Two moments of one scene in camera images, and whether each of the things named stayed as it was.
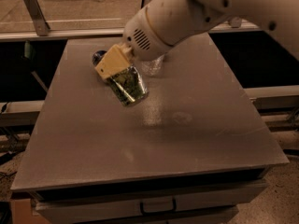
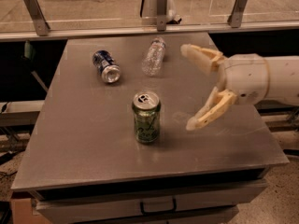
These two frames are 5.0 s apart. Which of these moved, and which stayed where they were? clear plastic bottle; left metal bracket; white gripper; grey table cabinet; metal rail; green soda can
Moved: white gripper; green soda can
Stayed: grey table cabinet; clear plastic bottle; left metal bracket; metal rail
